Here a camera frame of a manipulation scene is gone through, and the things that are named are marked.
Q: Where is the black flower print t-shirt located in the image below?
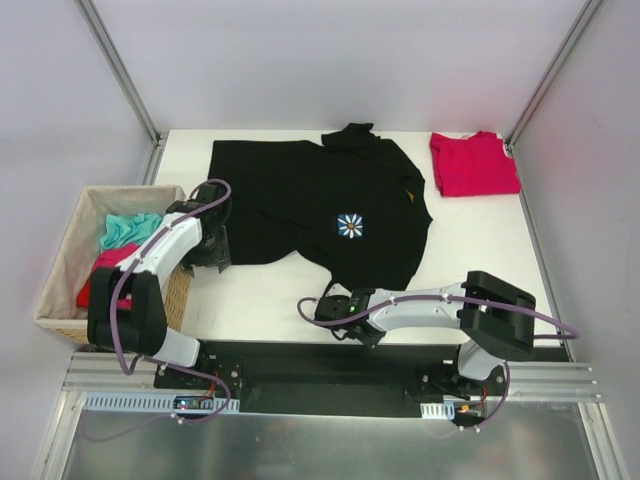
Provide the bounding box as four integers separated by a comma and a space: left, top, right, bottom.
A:
209, 123, 432, 290

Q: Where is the wicker laundry basket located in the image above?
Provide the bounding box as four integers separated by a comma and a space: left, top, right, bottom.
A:
34, 185, 186, 344

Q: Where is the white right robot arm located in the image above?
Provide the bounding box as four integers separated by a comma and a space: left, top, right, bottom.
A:
306, 271, 536, 395

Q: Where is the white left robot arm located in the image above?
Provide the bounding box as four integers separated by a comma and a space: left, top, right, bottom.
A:
87, 179, 232, 389

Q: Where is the teal t-shirt in basket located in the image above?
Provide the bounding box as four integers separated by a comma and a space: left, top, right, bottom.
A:
99, 213, 163, 252

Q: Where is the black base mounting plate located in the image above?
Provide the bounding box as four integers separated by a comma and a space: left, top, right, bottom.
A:
153, 337, 507, 415

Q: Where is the red t-shirt in basket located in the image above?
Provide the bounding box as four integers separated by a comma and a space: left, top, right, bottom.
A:
75, 242, 141, 309

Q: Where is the folded red t-shirt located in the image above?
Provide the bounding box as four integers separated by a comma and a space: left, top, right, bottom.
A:
429, 131, 521, 197

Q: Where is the left aluminium frame post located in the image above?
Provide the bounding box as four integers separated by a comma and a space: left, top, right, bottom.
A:
75, 0, 164, 147

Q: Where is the aluminium frame post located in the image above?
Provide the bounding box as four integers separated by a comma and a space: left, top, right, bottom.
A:
75, 0, 164, 147
504, 0, 604, 151

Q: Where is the right white cable duct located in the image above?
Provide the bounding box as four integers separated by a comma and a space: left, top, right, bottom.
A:
420, 401, 485, 421

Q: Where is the white cable duct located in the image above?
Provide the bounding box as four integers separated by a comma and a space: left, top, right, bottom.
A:
420, 401, 485, 421
85, 392, 240, 415

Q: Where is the aluminium front rail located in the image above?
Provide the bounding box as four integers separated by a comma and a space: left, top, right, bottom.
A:
62, 352, 603, 403

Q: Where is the left white cable duct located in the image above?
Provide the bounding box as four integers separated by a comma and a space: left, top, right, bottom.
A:
85, 392, 240, 415

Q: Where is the right aluminium frame post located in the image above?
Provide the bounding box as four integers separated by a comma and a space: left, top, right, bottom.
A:
504, 0, 604, 151

